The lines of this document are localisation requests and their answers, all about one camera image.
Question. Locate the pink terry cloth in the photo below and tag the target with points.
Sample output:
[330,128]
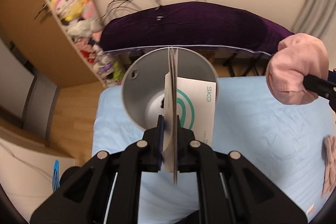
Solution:
[296,69]

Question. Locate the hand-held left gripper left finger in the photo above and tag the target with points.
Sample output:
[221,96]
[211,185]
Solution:
[160,155]

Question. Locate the grey door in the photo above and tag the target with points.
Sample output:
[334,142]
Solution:
[34,100]

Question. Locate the wooden wardrobe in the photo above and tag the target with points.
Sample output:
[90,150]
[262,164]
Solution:
[39,43]

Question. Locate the purple velvet cover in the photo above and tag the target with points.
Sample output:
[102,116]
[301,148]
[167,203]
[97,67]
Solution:
[197,27]

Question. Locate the white booklet with green logo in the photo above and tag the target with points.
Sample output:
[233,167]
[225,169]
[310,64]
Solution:
[199,98]

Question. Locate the black folding stand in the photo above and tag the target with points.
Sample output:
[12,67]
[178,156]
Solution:
[232,66]

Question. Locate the grey metal trash bin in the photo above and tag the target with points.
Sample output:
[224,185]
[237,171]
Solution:
[147,87]

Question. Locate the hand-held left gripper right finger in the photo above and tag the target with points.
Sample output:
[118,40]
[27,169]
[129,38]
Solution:
[181,150]

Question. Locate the shelf of plush toys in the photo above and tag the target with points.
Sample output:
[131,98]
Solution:
[68,3]

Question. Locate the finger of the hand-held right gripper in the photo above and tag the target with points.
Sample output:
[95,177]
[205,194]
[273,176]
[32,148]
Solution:
[317,85]

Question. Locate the light blue bed sheet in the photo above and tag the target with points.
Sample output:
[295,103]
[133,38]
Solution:
[249,134]

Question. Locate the beige curtain beside purple cloth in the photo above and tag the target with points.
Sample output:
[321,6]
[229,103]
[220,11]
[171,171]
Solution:
[315,3]

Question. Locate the cardboard box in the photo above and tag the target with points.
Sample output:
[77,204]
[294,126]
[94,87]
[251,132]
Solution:
[26,161]

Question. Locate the blue hair clip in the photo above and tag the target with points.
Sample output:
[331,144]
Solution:
[56,174]

